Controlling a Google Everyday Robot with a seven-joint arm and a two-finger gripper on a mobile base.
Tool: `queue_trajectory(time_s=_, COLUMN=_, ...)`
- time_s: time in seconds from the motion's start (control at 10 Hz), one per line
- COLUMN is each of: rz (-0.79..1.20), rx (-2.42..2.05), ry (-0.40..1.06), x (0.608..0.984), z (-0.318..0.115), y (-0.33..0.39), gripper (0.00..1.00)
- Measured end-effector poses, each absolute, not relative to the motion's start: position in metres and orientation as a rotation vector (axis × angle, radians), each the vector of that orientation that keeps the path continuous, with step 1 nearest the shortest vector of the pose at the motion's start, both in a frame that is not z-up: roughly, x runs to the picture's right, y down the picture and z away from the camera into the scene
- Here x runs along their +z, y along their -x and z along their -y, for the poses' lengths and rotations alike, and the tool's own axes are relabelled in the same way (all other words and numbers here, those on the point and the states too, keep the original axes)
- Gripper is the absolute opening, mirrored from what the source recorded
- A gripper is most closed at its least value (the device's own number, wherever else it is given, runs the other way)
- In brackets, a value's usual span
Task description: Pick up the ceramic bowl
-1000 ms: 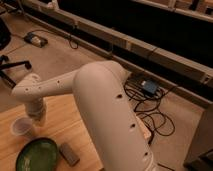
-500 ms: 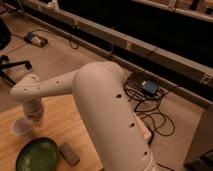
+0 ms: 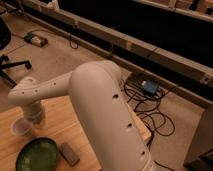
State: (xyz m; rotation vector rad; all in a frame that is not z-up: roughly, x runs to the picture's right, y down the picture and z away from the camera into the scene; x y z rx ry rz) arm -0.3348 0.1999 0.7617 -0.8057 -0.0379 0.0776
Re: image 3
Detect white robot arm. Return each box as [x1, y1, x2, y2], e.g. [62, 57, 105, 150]
[8, 60, 156, 171]

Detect green ceramic bowl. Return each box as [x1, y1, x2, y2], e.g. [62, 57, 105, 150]
[15, 137, 59, 171]

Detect black and blue power box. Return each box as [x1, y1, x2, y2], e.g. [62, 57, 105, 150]
[127, 74, 159, 97]

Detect gray rectangular sponge block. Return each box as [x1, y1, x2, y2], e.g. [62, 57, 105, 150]
[59, 143, 80, 167]

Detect clear plastic cup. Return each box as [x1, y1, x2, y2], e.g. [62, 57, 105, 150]
[11, 118, 33, 137]

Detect black office chair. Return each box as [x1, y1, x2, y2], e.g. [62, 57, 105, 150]
[0, 17, 32, 87]

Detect dark cabinet at right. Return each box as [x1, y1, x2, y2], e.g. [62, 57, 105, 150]
[184, 105, 213, 171]

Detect black tangled floor cables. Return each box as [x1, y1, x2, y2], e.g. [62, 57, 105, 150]
[123, 75, 183, 171]

